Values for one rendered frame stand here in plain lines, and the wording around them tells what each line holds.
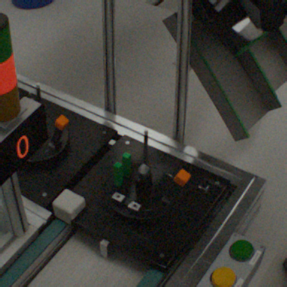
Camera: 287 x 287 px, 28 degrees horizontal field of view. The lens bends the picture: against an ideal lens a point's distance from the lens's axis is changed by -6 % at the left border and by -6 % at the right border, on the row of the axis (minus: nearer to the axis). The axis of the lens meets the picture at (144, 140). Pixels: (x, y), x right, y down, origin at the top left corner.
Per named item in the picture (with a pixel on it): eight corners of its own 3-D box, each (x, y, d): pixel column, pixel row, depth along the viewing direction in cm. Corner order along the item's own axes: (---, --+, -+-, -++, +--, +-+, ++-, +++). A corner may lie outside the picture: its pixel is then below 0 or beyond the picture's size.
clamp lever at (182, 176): (176, 196, 107) (191, 174, 101) (170, 203, 106) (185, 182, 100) (160, 184, 108) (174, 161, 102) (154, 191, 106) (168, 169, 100)
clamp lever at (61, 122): (61, 142, 117) (69, 120, 111) (55, 148, 116) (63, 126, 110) (48, 131, 117) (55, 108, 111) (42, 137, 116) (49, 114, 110)
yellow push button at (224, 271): (238, 278, 99) (239, 272, 98) (227, 294, 97) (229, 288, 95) (218, 269, 101) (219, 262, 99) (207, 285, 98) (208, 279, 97)
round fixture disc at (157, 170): (196, 187, 112) (196, 179, 111) (155, 237, 104) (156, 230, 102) (131, 158, 118) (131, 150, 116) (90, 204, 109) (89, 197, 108)
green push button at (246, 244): (255, 250, 103) (257, 244, 102) (245, 266, 101) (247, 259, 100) (236, 242, 105) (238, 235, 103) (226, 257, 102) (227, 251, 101)
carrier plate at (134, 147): (229, 187, 115) (231, 179, 113) (165, 273, 100) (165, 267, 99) (124, 140, 124) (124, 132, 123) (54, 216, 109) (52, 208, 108)
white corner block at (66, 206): (87, 211, 110) (85, 197, 108) (72, 227, 108) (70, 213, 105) (66, 201, 112) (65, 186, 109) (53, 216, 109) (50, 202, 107)
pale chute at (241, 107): (268, 110, 126) (282, 106, 122) (235, 142, 119) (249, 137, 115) (201, -2, 122) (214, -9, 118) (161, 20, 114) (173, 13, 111)
